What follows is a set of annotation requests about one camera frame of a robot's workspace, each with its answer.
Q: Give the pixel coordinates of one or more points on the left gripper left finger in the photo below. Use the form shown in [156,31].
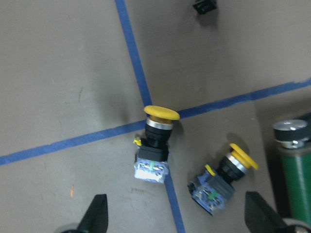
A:
[95,219]

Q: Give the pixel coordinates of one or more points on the green conveyor belt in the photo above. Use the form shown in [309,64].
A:
[294,138]

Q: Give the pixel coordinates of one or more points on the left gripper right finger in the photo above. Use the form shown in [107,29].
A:
[259,216]

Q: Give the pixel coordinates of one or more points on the yellow push button near belt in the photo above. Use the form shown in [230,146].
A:
[212,189]

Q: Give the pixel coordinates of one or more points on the yellow push button on tape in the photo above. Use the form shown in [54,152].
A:
[151,159]

